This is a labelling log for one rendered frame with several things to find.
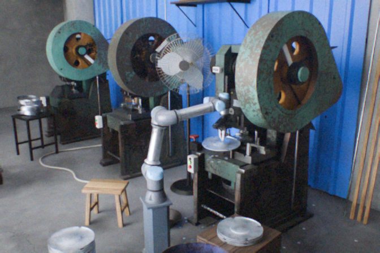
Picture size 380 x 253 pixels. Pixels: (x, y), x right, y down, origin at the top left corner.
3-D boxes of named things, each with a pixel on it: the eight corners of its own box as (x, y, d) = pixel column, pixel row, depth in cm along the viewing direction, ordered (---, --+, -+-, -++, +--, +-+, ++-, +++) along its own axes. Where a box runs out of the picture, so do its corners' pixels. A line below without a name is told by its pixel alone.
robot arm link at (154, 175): (149, 191, 256) (148, 173, 252) (145, 183, 268) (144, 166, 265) (165, 188, 260) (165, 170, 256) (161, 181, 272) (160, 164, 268)
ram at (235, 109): (239, 127, 284) (240, 89, 277) (225, 124, 296) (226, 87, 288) (254, 124, 295) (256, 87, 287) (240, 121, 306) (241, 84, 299)
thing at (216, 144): (196, 139, 292) (196, 138, 292) (230, 134, 300) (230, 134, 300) (210, 153, 266) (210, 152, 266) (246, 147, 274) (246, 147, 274)
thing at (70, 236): (84, 253, 226) (84, 252, 226) (39, 250, 229) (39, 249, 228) (100, 228, 254) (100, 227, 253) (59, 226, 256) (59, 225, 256)
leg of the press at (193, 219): (195, 226, 317) (195, 123, 294) (187, 221, 326) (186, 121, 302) (266, 196, 373) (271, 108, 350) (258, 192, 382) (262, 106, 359)
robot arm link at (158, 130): (143, 182, 266) (156, 108, 256) (139, 175, 280) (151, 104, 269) (159, 183, 270) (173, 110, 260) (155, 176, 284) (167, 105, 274)
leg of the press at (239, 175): (241, 254, 277) (246, 138, 254) (230, 248, 286) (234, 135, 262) (313, 216, 333) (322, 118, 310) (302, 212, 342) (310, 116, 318)
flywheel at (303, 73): (291, 149, 254) (254, 64, 214) (267, 142, 269) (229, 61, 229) (343, 82, 280) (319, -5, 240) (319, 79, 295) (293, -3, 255)
